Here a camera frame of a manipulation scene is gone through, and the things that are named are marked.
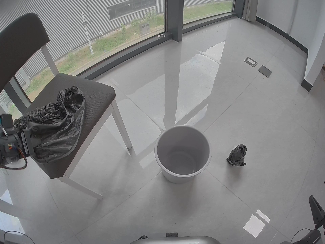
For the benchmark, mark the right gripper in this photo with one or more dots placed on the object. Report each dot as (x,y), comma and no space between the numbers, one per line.
(311,237)

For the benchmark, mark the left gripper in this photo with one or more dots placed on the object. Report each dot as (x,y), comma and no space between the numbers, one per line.
(27,142)

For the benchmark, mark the black plastic bag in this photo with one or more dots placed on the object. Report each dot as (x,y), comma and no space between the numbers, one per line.
(58,126)

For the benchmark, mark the black plastic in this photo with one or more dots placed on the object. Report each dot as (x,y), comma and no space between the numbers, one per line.
(237,156)

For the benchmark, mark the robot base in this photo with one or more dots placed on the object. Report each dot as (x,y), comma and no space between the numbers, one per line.
(175,240)

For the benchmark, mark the white trash bin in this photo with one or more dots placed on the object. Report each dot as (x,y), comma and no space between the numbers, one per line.
(177,173)

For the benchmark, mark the grey white-legged chair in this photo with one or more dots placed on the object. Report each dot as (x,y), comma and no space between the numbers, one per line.
(76,95)

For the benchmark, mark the window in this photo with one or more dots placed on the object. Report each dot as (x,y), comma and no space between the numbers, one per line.
(174,9)

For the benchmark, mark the white curtain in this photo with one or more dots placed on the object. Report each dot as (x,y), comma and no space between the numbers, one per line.
(251,1)

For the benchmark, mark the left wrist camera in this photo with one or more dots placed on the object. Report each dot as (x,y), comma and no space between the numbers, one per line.
(6,121)

